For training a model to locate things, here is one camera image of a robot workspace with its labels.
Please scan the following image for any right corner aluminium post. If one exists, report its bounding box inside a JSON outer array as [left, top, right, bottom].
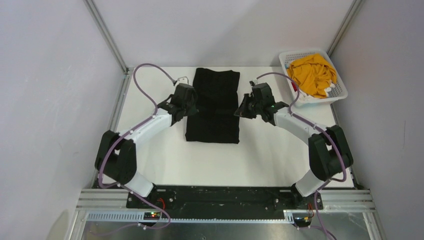
[[326, 0, 365, 56]]

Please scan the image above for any white plastic laundry basket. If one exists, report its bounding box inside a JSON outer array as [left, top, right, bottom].
[[278, 49, 348, 107]]

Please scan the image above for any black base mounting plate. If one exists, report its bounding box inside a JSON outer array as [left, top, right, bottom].
[[146, 185, 324, 220]]

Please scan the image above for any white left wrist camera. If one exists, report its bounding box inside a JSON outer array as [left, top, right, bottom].
[[176, 76, 190, 85]]

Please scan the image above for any aluminium frame rail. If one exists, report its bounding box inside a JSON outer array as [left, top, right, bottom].
[[76, 186, 376, 224]]

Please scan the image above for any left corner aluminium post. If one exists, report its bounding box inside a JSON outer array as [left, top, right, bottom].
[[83, 0, 129, 75]]

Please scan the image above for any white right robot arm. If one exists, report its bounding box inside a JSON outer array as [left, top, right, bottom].
[[234, 83, 354, 209]]

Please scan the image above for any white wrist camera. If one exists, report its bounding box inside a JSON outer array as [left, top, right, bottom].
[[249, 79, 258, 87], [176, 76, 190, 85]]

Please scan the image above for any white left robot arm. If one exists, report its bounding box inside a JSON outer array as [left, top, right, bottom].
[[95, 83, 198, 208]]

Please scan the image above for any corner aluminium post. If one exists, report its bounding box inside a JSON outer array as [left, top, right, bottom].
[[83, 0, 129, 75], [326, 0, 365, 56]]

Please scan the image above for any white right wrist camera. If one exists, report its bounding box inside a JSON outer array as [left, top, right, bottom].
[[249, 79, 258, 87]]

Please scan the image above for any black t shirt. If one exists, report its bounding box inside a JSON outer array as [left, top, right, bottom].
[[185, 67, 241, 144]]

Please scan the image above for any white red cloth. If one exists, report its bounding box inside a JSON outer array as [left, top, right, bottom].
[[291, 83, 336, 101]]

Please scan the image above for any yellow t shirt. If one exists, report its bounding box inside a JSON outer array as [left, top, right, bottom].
[[286, 53, 338, 99]]

